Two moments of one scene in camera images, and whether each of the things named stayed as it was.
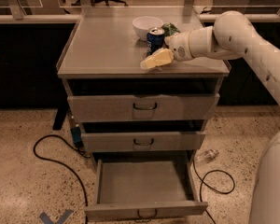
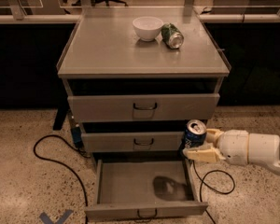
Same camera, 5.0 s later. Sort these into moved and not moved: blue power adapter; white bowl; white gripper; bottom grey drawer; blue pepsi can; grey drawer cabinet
Moved: blue pepsi can; white gripper
Not moved: bottom grey drawer; grey drawer cabinet; white bowl; blue power adapter
